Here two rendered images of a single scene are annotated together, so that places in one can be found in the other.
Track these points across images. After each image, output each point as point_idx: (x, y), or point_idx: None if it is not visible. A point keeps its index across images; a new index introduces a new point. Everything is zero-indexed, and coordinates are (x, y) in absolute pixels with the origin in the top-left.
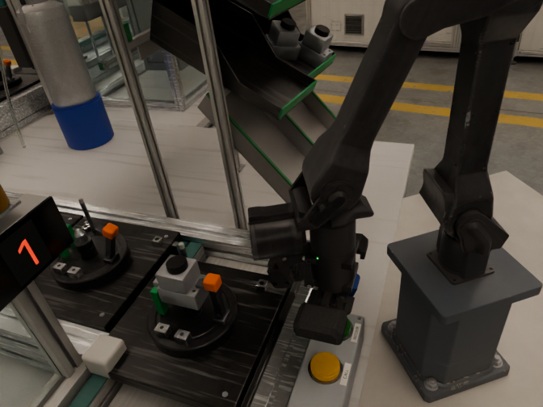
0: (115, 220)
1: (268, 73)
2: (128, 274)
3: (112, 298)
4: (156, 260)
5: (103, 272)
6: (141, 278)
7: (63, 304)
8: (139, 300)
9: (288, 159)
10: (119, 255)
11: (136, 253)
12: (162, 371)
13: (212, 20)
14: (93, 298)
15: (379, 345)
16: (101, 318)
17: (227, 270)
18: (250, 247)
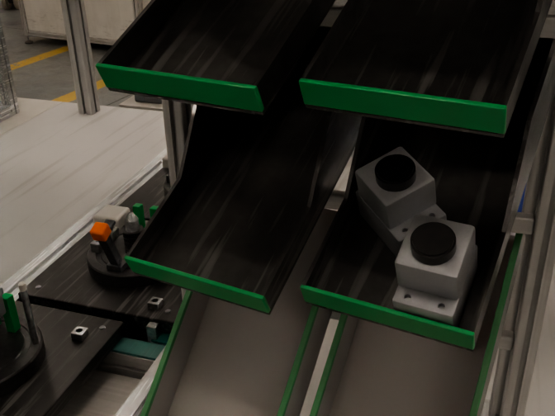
0: None
1: (281, 220)
2: (99, 292)
3: (62, 289)
4: (117, 311)
5: (95, 266)
6: (87, 304)
7: (71, 257)
8: (47, 310)
9: (256, 397)
10: (122, 272)
11: (139, 291)
12: None
13: None
14: (70, 275)
15: None
16: (32, 287)
17: (60, 384)
18: (117, 412)
